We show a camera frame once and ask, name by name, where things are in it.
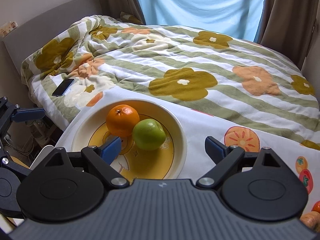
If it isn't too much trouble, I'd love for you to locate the green apple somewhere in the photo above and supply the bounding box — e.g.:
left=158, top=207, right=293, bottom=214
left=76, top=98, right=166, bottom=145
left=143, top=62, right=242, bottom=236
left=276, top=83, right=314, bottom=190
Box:
left=132, top=119, right=166, bottom=151

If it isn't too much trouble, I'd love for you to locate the floral striped duvet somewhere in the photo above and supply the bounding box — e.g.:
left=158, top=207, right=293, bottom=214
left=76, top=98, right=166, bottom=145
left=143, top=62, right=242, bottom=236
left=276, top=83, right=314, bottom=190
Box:
left=21, top=15, right=319, bottom=147

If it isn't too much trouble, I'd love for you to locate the small orange mandarin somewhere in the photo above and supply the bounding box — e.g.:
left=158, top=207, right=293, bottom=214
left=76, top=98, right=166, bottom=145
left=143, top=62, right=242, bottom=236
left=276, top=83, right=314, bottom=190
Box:
left=312, top=201, right=320, bottom=213

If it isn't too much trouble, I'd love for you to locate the right brown curtain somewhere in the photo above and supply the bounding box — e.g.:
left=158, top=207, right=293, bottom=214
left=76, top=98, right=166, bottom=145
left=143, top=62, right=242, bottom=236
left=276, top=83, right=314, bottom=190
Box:
left=258, top=0, right=319, bottom=68

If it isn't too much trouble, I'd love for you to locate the black smartphone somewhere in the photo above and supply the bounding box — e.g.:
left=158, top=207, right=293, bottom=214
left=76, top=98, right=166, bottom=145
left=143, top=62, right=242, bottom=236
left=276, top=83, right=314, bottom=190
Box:
left=52, top=79, right=74, bottom=97

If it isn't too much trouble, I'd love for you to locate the small box on headboard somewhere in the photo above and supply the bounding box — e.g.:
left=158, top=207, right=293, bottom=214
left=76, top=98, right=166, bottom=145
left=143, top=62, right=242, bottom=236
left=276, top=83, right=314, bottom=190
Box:
left=0, top=22, right=18, bottom=37

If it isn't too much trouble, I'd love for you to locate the grey headboard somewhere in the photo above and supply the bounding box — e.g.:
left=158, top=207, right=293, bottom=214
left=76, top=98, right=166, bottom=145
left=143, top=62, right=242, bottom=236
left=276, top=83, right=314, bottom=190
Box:
left=3, top=0, right=102, bottom=72

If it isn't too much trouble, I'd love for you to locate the white fruit print cloth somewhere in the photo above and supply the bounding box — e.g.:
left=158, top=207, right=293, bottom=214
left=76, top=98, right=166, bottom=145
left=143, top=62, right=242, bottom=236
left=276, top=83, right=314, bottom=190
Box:
left=57, top=88, right=319, bottom=214

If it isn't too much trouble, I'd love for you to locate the floral pillow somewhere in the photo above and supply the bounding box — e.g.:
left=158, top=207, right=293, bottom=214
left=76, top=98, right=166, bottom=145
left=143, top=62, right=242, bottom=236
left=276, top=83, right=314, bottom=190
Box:
left=120, top=11, right=144, bottom=25

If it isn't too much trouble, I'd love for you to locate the large orange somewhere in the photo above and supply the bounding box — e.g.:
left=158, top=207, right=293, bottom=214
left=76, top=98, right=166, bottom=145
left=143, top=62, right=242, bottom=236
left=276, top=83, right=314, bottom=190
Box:
left=106, top=105, right=140, bottom=137

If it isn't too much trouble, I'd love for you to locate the yellow duck bowl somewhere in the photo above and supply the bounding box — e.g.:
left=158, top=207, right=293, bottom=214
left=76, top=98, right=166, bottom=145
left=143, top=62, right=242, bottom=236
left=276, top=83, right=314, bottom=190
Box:
left=71, top=99, right=187, bottom=181

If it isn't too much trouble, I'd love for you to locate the blue sheet over window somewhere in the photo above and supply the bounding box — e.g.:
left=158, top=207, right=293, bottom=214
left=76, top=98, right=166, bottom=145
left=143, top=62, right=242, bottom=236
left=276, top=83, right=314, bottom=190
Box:
left=138, top=0, right=264, bottom=41

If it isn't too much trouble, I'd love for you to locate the large russet apple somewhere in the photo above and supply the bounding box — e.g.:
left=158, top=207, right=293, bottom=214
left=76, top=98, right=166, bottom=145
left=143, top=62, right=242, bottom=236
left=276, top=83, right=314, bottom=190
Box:
left=300, top=211, right=320, bottom=232

